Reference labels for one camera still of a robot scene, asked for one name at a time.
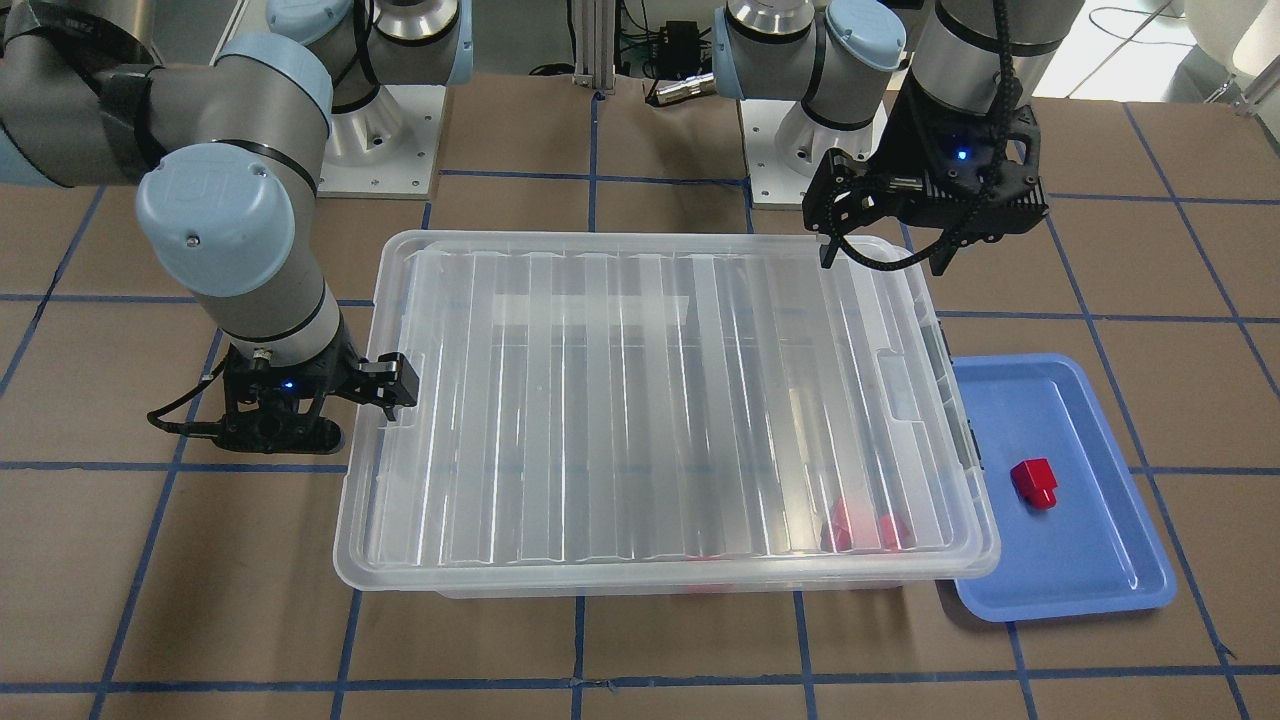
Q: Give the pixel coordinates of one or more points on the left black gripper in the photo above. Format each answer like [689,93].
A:
[908,135]

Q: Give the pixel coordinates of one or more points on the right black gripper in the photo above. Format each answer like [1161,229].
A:
[384,381]

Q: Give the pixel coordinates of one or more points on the clear plastic box lid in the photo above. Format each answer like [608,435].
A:
[650,410]

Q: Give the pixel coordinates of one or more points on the red block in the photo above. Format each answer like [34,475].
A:
[850,527]
[1036,483]
[893,534]

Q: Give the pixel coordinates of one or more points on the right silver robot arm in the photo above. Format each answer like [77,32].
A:
[226,159]

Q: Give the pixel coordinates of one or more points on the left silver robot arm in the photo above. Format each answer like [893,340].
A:
[837,60]

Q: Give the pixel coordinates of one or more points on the clear plastic storage box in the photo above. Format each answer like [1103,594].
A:
[670,420]

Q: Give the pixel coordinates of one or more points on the blue plastic tray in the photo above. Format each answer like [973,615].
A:
[1097,550]

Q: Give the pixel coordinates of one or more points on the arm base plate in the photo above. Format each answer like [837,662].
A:
[386,149]
[782,147]

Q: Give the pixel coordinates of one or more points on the aluminium frame post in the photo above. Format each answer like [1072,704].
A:
[594,40]

